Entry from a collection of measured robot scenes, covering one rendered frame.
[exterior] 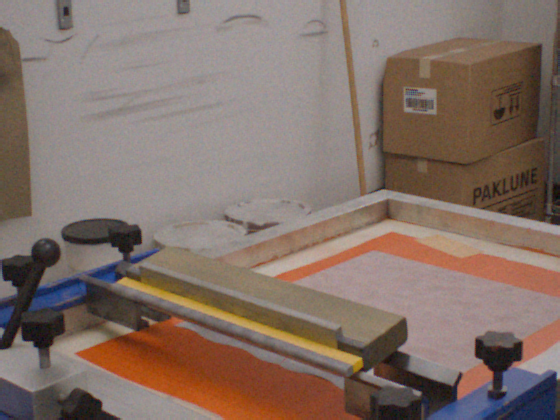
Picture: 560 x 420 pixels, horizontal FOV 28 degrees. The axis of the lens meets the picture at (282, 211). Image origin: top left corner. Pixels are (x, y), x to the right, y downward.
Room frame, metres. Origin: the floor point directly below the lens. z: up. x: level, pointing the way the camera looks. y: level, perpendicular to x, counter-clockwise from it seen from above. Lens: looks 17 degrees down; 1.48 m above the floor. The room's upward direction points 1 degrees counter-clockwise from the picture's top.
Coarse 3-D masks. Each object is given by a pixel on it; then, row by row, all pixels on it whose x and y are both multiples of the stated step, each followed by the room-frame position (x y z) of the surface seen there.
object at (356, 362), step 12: (144, 288) 1.19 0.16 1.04; (156, 288) 1.18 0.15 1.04; (180, 300) 1.15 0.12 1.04; (192, 300) 1.14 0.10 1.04; (204, 312) 1.11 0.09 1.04; (216, 312) 1.11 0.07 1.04; (240, 324) 1.08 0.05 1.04; (252, 324) 1.07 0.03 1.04; (276, 336) 1.04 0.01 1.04; (288, 336) 1.04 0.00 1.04; (312, 348) 1.01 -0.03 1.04; (324, 348) 1.01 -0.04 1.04; (348, 360) 0.98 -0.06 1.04; (360, 360) 0.98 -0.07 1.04
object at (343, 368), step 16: (112, 288) 1.20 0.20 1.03; (128, 288) 1.19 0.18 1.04; (160, 304) 1.15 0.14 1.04; (176, 304) 1.14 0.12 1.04; (192, 320) 1.11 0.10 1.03; (208, 320) 1.09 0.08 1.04; (224, 320) 1.09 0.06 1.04; (240, 336) 1.06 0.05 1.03; (256, 336) 1.05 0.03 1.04; (288, 352) 1.01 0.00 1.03; (304, 352) 1.00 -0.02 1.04; (336, 368) 0.97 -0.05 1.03; (352, 368) 0.97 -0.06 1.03
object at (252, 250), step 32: (384, 192) 1.74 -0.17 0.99; (288, 224) 1.58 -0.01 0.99; (320, 224) 1.59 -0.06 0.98; (352, 224) 1.65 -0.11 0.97; (416, 224) 1.67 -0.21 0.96; (448, 224) 1.63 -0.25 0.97; (480, 224) 1.59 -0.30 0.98; (512, 224) 1.56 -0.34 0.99; (544, 224) 1.55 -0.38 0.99; (224, 256) 1.45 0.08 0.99; (256, 256) 1.49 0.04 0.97; (64, 320) 1.25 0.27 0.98; (96, 320) 1.29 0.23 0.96
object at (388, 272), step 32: (352, 256) 1.53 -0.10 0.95; (384, 256) 1.52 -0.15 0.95; (416, 256) 1.52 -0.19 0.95; (448, 256) 1.52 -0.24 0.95; (480, 256) 1.52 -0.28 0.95; (320, 288) 1.40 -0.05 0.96; (352, 288) 1.40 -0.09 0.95; (384, 288) 1.39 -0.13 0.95; (416, 288) 1.39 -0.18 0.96; (96, 352) 1.20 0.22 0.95; (128, 352) 1.20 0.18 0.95; (160, 352) 1.20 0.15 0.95; (192, 352) 1.20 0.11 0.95; (224, 352) 1.19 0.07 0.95; (160, 384) 1.11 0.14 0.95; (192, 384) 1.11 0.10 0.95; (224, 384) 1.11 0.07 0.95
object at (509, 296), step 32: (448, 288) 1.39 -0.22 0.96; (480, 288) 1.38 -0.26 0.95; (512, 288) 1.38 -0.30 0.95; (544, 288) 1.38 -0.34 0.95; (416, 320) 1.28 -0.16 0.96; (448, 320) 1.28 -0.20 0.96; (480, 320) 1.27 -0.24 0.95; (512, 320) 1.27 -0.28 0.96; (544, 320) 1.27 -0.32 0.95; (416, 352) 1.18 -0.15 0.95; (448, 352) 1.18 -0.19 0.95; (256, 384) 1.11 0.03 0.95; (288, 384) 1.10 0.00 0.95; (320, 384) 1.10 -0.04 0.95; (480, 384) 1.09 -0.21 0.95; (224, 416) 1.03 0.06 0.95; (256, 416) 1.03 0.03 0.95; (288, 416) 1.03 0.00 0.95; (320, 416) 1.03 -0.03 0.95; (352, 416) 1.03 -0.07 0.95
